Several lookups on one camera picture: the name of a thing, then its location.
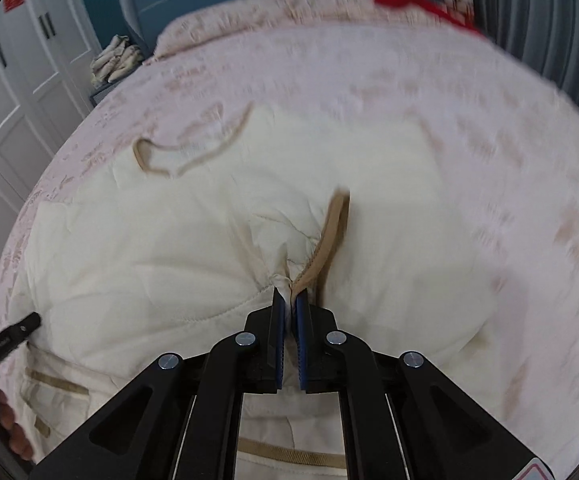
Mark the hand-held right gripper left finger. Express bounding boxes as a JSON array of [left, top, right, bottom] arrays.
[[30, 286, 290, 480]]

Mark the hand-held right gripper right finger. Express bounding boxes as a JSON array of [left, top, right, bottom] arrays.
[[292, 292, 556, 480]]

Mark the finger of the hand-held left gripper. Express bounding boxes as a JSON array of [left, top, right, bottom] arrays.
[[0, 311, 41, 357]]

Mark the cream quilted jacket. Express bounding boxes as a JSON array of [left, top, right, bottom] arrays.
[[6, 102, 490, 480]]

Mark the person's left hand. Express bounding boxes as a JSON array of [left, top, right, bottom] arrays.
[[0, 387, 36, 462]]

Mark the white wardrobe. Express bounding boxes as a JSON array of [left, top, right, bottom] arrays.
[[0, 0, 102, 311]]

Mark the blue-grey nightstand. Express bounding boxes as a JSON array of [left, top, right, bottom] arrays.
[[89, 77, 120, 106]]

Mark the bed with pink butterfly bedspread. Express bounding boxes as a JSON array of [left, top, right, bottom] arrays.
[[0, 0, 579, 480]]

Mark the pile of beige cloth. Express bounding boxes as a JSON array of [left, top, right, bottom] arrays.
[[90, 35, 142, 85]]

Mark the pink patterned pillow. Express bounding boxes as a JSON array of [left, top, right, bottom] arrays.
[[292, 0, 450, 28], [155, 0, 295, 58]]

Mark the small plush doll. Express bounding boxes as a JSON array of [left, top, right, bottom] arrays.
[[442, 0, 475, 26]]

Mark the grey curtain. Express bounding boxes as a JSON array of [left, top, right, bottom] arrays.
[[472, 0, 579, 141]]

